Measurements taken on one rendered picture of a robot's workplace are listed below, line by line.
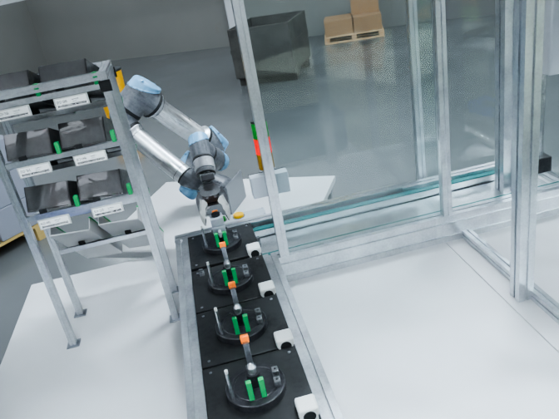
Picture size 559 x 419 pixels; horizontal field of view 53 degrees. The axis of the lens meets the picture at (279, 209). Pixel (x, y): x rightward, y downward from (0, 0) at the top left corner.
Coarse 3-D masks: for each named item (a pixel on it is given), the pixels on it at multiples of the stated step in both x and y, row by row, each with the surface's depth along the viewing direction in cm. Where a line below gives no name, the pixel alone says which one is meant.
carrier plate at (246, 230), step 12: (228, 228) 207; (240, 228) 205; (252, 228) 204; (192, 240) 203; (252, 240) 195; (192, 252) 195; (204, 252) 193; (240, 252) 189; (192, 264) 187; (204, 264) 186; (216, 264) 185
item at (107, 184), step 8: (80, 176) 163; (88, 176) 163; (96, 176) 163; (104, 176) 163; (112, 176) 163; (120, 176) 163; (128, 176) 170; (80, 184) 163; (88, 184) 163; (96, 184) 163; (104, 184) 163; (112, 184) 163; (120, 184) 163; (80, 192) 163; (88, 192) 163; (96, 192) 163; (104, 192) 163; (112, 192) 163; (120, 192) 163; (80, 200) 164; (88, 200) 169
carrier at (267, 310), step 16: (240, 304) 162; (256, 304) 160; (272, 304) 159; (208, 320) 157; (224, 320) 153; (240, 320) 149; (256, 320) 150; (272, 320) 152; (208, 336) 151; (224, 336) 146; (256, 336) 146; (272, 336) 146; (288, 336) 142; (208, 352) 144; (224, 352) 143; (240, 352) 142; (256, 352) 141
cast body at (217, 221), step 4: (216, 212) 191; (220, 212) 193; (212, 216) 190; (216, 216) 190; (220, 216) 190; (212, 220) 189; (216, 220) 189; (220, 220) 190; (212, 224) 190; (216, 224) 190; (220, 224) 190; (224, 224) 191; (212, 228) 190; (216, 228) 190; (220, 228) 190; (224, 228) 190; (216, 232) 190; (220, 232) 188; (220, 236) 189
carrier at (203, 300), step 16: (256, 256) 185; (192, 272) 183; (208, 272) 181; (224, 272) 166; (240, 272) 174; (256, 272) 176; (208, 288) 172; (224, 288) 167; (240, 288) 167; (256, 288) 168; (272, 288) 163; (208, 304) 164; (224, 304) 163
